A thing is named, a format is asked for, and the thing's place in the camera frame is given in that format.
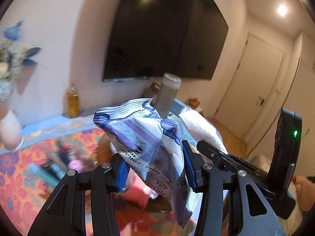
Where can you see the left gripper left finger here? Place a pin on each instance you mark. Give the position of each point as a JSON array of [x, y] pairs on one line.
[[110, 177]]

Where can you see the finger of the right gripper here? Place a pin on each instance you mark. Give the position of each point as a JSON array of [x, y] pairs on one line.
[[228, 162]]

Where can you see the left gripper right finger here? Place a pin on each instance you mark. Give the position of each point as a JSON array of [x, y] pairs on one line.
[[206, 179]]

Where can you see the white paper towel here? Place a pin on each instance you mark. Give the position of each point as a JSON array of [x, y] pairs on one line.
[[200, 129]]

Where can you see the blue white plastic packet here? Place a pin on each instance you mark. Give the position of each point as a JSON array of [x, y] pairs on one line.
[[152, 147]]

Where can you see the pink pouch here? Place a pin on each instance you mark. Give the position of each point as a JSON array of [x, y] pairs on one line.
[[137, 192]]

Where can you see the amber glass bottle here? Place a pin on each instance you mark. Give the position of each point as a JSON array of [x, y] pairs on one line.
[[73, 101]]

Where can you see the orange floral table mat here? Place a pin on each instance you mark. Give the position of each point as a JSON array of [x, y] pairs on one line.
[[25, 176]]

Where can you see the grey cylindrical canister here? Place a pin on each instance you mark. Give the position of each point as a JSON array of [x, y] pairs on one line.
[[170, 85]]

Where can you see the white door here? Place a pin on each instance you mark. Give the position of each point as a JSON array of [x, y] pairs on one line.
[[251, 86]]

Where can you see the white ribbed vase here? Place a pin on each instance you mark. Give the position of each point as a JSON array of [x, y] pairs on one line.
[[11, 131]]

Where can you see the blue and white flower bouquet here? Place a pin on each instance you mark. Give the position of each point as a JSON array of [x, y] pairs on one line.
[[13, 62]]

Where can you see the black wall television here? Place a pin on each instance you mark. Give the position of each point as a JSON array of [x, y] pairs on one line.
[[152, 37]]

